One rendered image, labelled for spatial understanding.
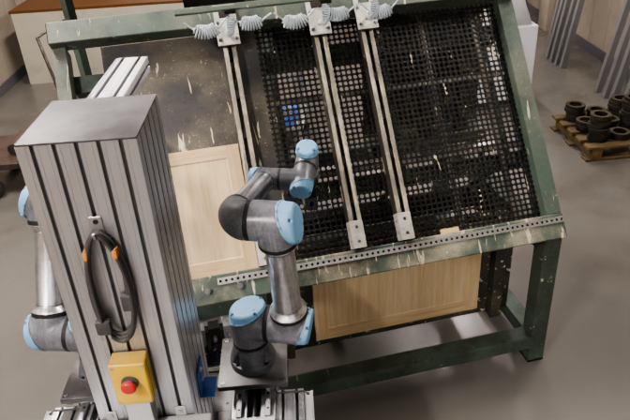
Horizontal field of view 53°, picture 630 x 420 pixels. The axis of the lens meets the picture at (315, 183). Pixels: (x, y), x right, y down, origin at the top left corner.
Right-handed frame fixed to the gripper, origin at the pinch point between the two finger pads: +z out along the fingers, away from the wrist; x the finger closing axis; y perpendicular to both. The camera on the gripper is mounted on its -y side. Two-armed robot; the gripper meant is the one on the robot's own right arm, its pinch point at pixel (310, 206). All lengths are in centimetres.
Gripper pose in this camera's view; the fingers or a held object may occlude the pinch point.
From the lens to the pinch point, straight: 237.9
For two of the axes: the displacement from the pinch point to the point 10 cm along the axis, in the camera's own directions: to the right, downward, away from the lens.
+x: -10.0, 0.7, -0.2
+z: 0.3, 5.5, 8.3
